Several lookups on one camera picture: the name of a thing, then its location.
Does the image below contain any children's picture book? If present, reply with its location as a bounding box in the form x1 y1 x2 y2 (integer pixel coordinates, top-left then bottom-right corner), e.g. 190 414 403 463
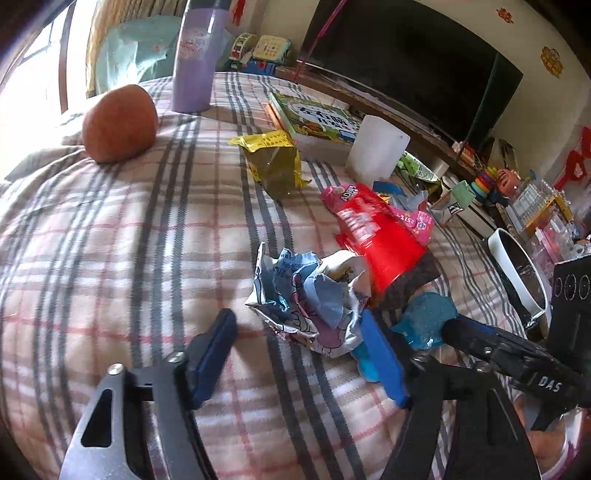
269 92 361 150

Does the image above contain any large black television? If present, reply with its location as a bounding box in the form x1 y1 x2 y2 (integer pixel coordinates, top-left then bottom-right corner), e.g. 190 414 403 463
300 0 523 147

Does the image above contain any green drink carton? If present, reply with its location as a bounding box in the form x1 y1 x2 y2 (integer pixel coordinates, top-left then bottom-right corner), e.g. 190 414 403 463
431 180 476 225

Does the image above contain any cartoon paper wrapper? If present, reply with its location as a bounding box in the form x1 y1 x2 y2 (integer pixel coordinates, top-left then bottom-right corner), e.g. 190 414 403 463
245 243 372 358

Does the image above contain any plaid checkered blanket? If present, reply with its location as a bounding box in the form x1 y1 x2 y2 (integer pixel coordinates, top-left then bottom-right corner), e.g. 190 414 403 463
0 71 532 480

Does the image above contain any white foam block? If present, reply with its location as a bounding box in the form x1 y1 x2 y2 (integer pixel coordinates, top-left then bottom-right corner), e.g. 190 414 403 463
346 115 411 187

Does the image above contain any teal floral covered furniture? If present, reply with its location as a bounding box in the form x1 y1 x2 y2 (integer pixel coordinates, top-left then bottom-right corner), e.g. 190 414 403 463
94 15 181 94

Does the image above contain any teal plastic wrapper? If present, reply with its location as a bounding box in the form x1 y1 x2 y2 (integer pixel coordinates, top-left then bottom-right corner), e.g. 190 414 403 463
391 292 458 350

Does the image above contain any black white trash bin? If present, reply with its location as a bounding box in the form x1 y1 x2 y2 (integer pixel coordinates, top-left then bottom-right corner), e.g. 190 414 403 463
486 228 549 330

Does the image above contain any rainbow stacking ring toy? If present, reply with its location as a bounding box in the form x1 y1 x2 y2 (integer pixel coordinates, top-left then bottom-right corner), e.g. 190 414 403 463
471 167 498 202

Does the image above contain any green snack wrapper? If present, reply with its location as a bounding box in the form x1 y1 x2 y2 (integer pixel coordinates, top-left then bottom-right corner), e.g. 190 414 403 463
398 151 440 184

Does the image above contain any pink candy wrapper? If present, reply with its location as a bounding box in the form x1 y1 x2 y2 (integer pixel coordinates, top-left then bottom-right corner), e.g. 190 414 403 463
320 181 435 246

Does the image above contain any red peach fruit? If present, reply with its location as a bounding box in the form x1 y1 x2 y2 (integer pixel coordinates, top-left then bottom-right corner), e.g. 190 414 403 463
82 85 158 164

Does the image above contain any yellow snack wrapper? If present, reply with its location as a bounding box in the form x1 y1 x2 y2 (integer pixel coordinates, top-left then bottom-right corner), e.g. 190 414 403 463
228 130 310 200

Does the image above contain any red snack bag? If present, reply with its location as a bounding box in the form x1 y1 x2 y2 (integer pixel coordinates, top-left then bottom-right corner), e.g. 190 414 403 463
334 184 427 295

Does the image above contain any purple thermos bottle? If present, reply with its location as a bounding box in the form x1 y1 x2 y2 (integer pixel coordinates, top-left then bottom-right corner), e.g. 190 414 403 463
171 0 230 114

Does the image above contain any yellow toy telephone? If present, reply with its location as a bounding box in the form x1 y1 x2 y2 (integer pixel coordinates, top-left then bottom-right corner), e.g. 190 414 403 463
252 35 291 65

